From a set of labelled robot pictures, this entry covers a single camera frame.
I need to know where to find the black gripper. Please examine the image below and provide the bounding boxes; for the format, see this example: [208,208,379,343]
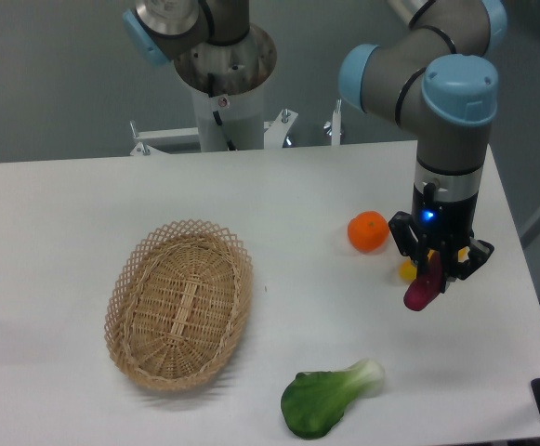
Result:
[389,188,494,293]

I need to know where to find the purple sweet potato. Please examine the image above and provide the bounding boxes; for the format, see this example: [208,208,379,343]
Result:
[403,252,443,311]

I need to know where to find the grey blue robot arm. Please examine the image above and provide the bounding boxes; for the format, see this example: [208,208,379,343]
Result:
[123,1,507,308]

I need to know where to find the yellow fruit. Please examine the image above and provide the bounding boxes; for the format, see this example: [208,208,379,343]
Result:
[398,247,468,283]

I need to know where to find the orange tangerine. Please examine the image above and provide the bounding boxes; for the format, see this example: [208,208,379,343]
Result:
[347,210,389,253]

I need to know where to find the green bok choy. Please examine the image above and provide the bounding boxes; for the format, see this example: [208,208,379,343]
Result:
[280,359,386,439]

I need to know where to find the woven wicker basket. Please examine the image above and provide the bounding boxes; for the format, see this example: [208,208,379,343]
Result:
[104,219,253,391]

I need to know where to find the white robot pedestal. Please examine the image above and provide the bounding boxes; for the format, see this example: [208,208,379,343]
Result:
[128,23,345,156]

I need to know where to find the black cable on pedestal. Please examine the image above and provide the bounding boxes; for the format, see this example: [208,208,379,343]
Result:
[206,72,237,152]

